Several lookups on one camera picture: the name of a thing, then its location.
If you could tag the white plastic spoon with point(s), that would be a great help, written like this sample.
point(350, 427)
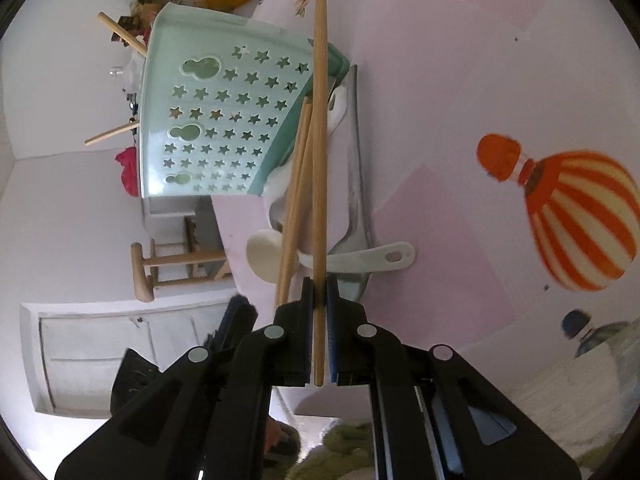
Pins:
point(264, 249)

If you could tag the stainless steel spoon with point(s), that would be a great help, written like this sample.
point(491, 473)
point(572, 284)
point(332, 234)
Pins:
point(349, 230)

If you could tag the white ceramic spoon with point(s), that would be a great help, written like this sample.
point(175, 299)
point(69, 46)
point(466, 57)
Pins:
point(277, 183)

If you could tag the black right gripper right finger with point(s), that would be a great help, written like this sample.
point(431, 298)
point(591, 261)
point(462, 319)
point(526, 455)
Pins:
point(398, 379)

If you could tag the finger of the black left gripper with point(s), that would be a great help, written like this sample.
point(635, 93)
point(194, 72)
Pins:
point(238, 321)

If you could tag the red plastic bag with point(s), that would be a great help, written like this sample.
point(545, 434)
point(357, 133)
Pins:
point(128, 159)

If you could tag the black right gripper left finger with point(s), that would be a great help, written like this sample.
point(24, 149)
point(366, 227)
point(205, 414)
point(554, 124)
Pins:
point(278, 354)

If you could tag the white door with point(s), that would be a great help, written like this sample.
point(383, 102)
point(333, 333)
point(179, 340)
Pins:
point(72, 352)

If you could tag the wooden chair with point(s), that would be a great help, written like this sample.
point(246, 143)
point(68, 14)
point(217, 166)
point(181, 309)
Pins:
point(185, 263)

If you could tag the mint green utensil basket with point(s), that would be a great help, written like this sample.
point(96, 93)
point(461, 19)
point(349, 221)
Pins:
point(220, 102)

